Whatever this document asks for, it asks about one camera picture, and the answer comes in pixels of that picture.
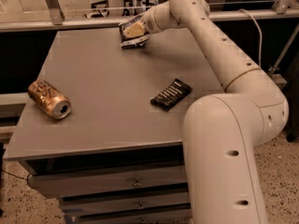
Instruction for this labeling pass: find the office chair base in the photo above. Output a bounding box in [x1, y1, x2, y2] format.
[88, 0, 134, 18]

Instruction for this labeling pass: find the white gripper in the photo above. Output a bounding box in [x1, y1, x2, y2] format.
[122, 10, 161, 39]

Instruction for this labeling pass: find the white cable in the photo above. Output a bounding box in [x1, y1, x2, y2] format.
[238, 8, 263, 68]

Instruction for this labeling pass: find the blue chip bag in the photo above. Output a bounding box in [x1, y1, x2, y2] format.
[119, 14, 150, 49]

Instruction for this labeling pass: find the black snack bar wrapper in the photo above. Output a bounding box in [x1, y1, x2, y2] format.
[150, 78, 192, 111]

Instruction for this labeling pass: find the black floor cable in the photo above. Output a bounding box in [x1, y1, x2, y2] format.
[0, 168, 36, 189]

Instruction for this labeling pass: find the grey drawer cabinet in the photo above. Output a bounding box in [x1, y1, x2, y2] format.
[5, 28, 221, 224]

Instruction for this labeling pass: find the metal railing frame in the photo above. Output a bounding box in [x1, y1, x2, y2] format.
[0, 0, 299, 32]

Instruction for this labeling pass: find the orange soda can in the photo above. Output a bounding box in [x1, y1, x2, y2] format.
[28, 79, 71, 119]

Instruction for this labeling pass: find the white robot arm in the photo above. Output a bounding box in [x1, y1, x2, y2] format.
[120, 0, 289, 224]

